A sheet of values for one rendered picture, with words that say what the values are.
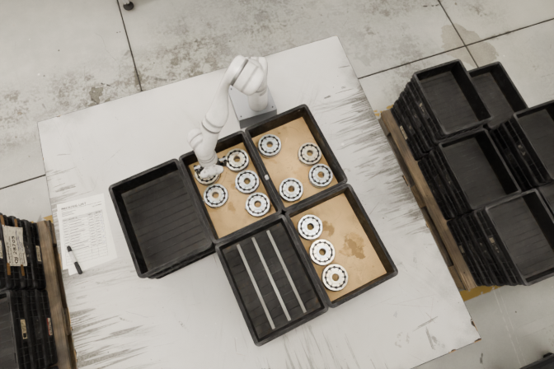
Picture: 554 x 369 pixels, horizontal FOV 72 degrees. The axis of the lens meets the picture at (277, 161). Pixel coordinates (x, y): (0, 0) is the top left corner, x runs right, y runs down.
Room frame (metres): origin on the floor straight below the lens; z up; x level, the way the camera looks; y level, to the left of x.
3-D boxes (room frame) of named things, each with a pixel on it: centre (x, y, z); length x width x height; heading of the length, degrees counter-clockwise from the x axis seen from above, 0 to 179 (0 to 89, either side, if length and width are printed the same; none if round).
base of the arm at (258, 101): (0.84, 0.10, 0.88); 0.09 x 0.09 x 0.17; 25
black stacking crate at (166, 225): (0.26, 0.46, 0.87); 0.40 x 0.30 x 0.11; 28
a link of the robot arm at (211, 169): (0.46, 0.26, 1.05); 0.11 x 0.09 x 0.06; 22
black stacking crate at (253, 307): (0.04, 0.00, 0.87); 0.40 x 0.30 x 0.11; 28
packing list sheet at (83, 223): (0.20, 0.84, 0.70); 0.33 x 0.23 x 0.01; 22
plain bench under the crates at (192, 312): (0.28, 0.15, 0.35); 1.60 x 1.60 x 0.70; 22
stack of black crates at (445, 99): (1.05, -0.94, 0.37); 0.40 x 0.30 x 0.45; 22
